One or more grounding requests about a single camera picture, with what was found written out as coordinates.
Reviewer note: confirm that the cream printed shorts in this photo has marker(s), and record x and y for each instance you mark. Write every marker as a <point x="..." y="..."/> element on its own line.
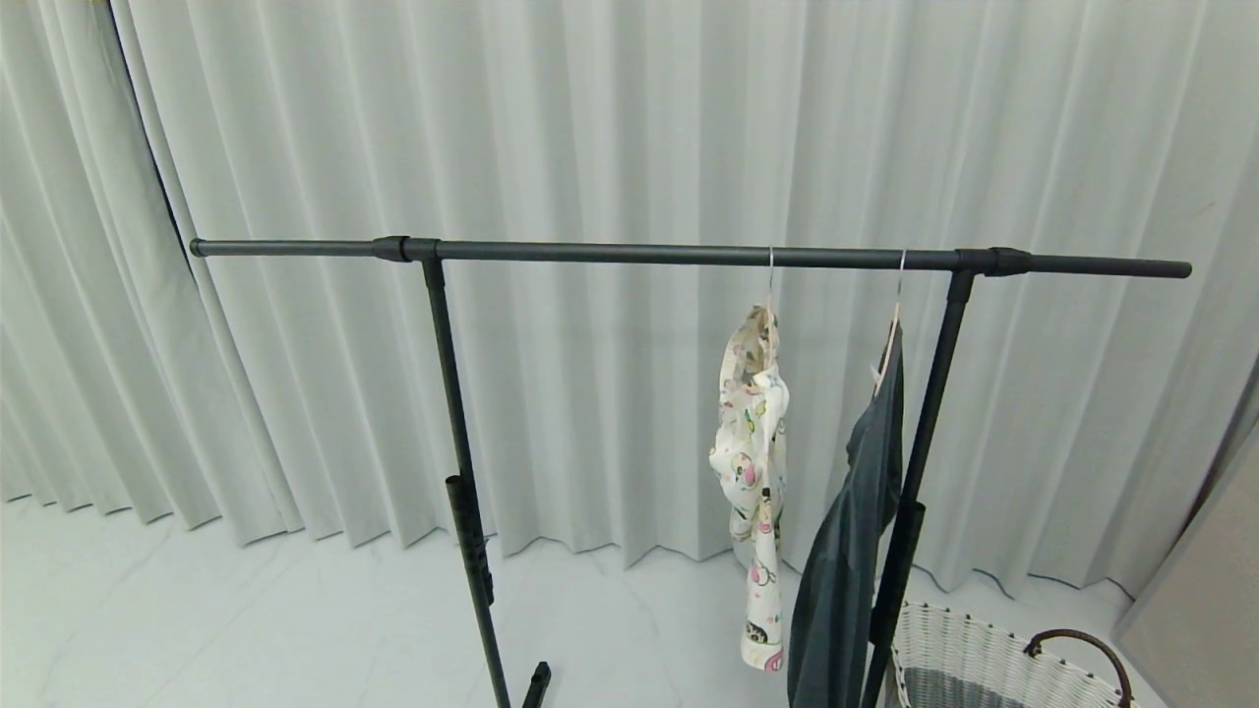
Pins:
<point x="749" y="462"/>

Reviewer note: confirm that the black clothes rack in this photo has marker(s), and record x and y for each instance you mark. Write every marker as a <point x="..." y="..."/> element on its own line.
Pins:
<point x="639" y="253"/>

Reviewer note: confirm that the dark teal garment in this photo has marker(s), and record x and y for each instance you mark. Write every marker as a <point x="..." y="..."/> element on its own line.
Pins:
<point x="846" y="570"/>

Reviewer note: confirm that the pink clothes hanger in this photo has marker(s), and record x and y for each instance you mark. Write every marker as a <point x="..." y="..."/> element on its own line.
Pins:
<point x="897" y="295"/>
<point x="770" y="280"/>

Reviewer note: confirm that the white curtain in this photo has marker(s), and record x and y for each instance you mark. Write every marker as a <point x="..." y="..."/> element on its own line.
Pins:
<point x="590" y="128"/>

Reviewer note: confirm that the white laundry basket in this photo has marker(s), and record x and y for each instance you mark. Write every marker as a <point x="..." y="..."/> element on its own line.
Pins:
<point x="964" y="659"/>

